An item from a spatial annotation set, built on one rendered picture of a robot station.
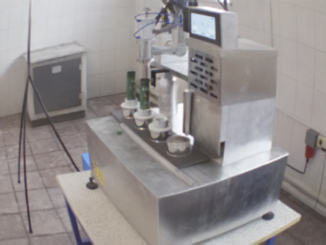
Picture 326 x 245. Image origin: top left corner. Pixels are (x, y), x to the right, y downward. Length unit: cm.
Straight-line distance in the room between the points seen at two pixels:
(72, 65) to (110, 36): 100
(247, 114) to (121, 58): 407
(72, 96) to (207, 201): 331
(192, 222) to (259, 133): 34
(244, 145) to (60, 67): 318
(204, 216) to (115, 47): 410
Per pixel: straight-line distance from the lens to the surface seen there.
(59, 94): 422
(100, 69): 504
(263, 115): 119
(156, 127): 125
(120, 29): 504
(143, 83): 131
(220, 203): 113
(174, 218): 106
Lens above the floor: 154
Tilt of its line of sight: 21 degrees down
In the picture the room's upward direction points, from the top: 1 degrees clockwise
